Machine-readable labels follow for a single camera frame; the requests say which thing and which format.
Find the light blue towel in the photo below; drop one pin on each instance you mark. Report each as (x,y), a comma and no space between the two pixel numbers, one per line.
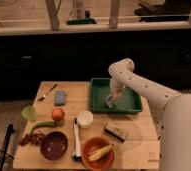
(109,101)

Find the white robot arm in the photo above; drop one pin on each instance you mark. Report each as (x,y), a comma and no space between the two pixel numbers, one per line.
(175,142)

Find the green plastic tray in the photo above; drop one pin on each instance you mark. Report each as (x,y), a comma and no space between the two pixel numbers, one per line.
(128,103)

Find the white cup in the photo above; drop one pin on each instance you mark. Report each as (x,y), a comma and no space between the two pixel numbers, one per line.
(85,119)

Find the blue sponge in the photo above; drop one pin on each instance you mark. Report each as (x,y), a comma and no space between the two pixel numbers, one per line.
(60,98)

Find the orange fruit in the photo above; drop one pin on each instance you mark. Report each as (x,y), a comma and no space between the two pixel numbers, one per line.
(58,114)

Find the wooden block eraser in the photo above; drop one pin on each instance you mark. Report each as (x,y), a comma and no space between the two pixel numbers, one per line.
(116,131)

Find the metal spoon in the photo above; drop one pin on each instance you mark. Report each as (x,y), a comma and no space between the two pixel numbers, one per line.
(43,97)

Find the orange bowl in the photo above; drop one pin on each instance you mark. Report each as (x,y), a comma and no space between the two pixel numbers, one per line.
(92,145)

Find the green chili pepper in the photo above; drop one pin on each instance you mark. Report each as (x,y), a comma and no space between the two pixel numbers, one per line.
(42,124)

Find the green book on shelf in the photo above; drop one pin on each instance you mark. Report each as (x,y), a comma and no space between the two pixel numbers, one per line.
(81,21)

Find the yellow corn cob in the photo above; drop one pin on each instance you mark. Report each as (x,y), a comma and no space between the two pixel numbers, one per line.
(96,155)

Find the green plastic cup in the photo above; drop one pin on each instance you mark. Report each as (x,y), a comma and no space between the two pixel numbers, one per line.
(29,113)

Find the dark purple bowl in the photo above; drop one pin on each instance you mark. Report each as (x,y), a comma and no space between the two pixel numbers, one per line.
(54,145)

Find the white mug on shelf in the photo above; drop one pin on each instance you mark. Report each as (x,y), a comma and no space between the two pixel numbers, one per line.
(78,9)

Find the red dried chili bunch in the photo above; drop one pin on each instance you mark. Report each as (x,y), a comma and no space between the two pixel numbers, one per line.
(32,138)

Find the black pole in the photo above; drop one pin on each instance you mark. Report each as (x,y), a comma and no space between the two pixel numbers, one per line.
(3,151)

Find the white handled brush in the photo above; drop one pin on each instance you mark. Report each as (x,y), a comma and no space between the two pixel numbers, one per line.
(77,149)

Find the wooden shelf rail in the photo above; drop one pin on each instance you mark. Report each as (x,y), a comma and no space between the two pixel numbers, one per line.
(22,17)

